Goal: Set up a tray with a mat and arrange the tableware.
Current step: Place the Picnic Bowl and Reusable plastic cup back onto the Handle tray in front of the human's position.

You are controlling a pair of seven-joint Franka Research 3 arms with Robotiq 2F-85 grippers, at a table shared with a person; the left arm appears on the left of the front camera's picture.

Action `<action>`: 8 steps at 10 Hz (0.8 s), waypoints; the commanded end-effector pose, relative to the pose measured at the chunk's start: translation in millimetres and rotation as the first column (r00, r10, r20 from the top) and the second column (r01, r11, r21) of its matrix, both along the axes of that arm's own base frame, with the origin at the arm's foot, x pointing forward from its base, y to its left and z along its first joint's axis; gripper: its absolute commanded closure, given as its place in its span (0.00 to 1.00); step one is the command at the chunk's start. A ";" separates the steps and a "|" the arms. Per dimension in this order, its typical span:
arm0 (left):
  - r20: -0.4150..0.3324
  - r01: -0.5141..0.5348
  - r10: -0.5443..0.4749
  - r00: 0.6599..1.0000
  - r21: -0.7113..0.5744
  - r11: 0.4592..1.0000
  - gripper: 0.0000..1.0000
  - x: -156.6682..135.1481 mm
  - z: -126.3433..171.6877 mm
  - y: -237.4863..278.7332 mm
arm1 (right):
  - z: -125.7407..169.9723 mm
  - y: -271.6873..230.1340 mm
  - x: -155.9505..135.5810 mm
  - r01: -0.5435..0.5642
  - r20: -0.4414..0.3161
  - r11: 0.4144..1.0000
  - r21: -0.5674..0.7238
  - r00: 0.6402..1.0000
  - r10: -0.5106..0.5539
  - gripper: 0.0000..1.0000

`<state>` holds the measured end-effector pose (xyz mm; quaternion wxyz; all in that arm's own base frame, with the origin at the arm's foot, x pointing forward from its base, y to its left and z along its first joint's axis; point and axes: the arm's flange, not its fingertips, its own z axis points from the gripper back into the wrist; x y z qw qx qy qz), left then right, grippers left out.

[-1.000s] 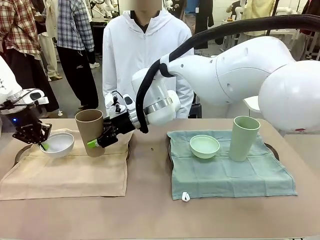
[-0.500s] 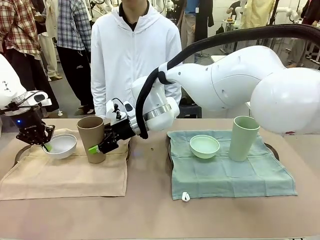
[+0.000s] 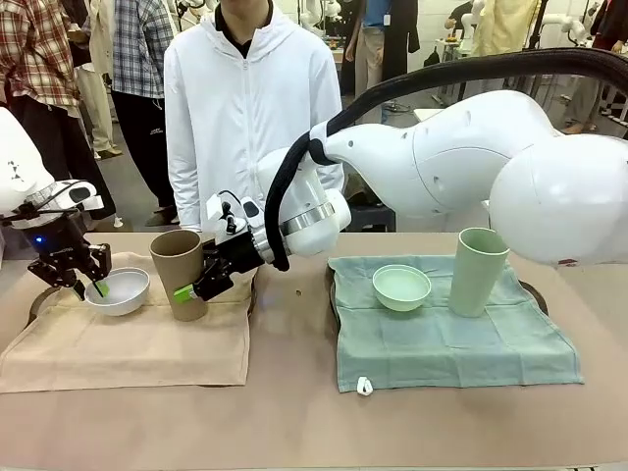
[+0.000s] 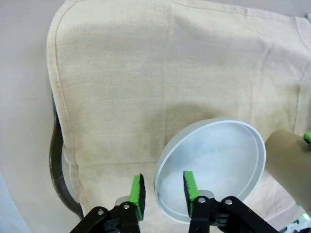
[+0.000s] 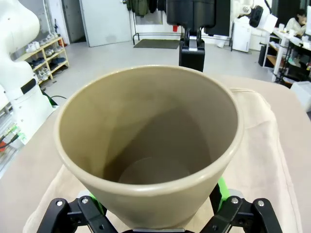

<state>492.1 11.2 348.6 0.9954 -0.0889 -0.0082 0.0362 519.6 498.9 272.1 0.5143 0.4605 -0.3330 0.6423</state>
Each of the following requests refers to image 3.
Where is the person's right forearm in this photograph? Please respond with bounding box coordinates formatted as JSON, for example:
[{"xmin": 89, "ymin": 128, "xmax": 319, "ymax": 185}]
[{"xmin": 166, "ymin": 161, "xmax": 203, "ymax": 233}]

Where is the dark brown plastic tray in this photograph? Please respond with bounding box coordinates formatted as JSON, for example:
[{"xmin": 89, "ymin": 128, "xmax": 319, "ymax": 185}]
[
  {"xmin": 327, "ymin": 267, "xmax": 549, "ymax": 330},
  {"xmin": 27, "ymin": 272, "xmax": 259, "ymax": 326}
]

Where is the person in yellow shirt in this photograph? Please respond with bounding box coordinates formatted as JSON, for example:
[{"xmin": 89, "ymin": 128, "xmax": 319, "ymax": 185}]
[{"xmin": 470, "ymin": 0, "xmax": 541, "ymax": 50}]

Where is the person in blue plaid shirt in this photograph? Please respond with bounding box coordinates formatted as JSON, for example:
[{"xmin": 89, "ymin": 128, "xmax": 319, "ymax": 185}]
[{"xmin": 111, "ymin": 0, "xmax": 181, "ymax": 227}]

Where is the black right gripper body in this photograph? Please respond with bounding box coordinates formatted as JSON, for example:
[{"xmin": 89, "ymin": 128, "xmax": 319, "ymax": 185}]
[{"xmin": 214, "ymin": 229, "xmax": 269, "ymax": 275}]

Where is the black stand pole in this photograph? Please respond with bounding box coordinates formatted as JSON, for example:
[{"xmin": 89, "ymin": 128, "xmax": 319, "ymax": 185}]
[{"xmin": 524, "ymin": 0, "xmax": 550, "ymax": 50}]

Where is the brown tall cup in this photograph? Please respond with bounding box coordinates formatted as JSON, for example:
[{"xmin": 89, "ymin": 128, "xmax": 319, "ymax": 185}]
[{"xmin": 149, "ymin": 230, "xmax": 210, "ymax": 323}]

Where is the black braided cable sleeve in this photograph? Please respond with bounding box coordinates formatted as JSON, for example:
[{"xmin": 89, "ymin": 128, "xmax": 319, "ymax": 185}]
[{"xmin": 264, "ymin": 46, "xmax": 628, "ymax": 272}]

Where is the green cloth mat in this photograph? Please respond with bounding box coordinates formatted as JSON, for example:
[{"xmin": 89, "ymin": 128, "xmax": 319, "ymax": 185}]
[{"xmin": 327, "ymin": 253, "xmax": 586, "ymax": 396}]

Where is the beige cloth mat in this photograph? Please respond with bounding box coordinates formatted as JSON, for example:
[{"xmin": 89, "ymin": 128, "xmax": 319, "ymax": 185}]
[{"xmin": 0, "ymin": 251, "xmax": 259, "ymax": 394}]

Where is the person in dark red top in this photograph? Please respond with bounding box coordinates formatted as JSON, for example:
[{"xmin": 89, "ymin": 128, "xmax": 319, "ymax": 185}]
[{"xmin": 563, "ymin": 0, "xmax": 628, "ymax": 133}]

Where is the light green bowl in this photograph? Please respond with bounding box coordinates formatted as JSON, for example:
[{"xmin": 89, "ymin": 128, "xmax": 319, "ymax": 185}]
[{"xmin": 371, "ymin": 264, "xmax": 433, "ymax": 312}]

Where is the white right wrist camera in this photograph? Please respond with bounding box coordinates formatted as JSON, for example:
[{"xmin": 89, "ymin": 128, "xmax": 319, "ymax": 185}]
[{"xmin": 204, "ymin": 193, "xmax": 249, "ymax": 236}]

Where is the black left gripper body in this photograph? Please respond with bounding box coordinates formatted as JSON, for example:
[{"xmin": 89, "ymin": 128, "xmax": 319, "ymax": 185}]
[{"xmin": 23, "ymin": 208, "xmax": 90, "ymax": 262}]

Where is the light green tall cup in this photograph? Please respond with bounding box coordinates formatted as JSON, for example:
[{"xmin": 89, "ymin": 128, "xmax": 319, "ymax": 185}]
[{"xmin": 448, "ymin": 228, "xmax": 511, "ymax": 318}]

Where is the person's left forearm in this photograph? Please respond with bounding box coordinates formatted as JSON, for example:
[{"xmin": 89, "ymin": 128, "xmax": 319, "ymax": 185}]
[{"xmin": 313, "ymin": 156, "xmax": 344, "ymax": 195}]

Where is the white bowl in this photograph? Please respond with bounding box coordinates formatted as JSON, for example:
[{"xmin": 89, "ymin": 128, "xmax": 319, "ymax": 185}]
[{"xmin": 84, "ymin": 267, "xmax": 151, "ymax": 317}]

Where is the person in white hooded coat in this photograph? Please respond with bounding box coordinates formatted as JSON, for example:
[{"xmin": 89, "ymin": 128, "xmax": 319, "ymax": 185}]
[{"xmin": 163, "ymin": 0, "xmax": 344, "ymax": 235}]

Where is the person in beige clothes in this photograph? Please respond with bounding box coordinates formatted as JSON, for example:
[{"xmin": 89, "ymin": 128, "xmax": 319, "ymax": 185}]
[{"xmin": 68, "ymin": 0, "xmax": 124, "ymax": 159}]

